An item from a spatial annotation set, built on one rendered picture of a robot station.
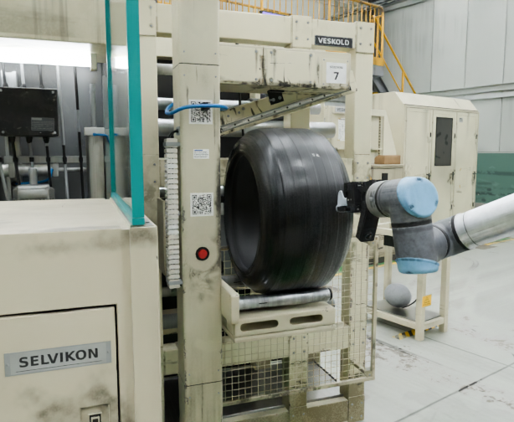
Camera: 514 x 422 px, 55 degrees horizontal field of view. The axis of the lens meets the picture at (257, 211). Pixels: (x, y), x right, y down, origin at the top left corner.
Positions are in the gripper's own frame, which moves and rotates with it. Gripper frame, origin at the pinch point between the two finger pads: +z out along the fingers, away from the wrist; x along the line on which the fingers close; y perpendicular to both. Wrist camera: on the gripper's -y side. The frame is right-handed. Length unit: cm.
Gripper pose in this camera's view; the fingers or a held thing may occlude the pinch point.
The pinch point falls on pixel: (340, 210)
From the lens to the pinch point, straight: 143.8
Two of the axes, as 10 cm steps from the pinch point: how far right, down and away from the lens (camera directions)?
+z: -3.3, 0.3, 9.4
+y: -0.3, -10.0, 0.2
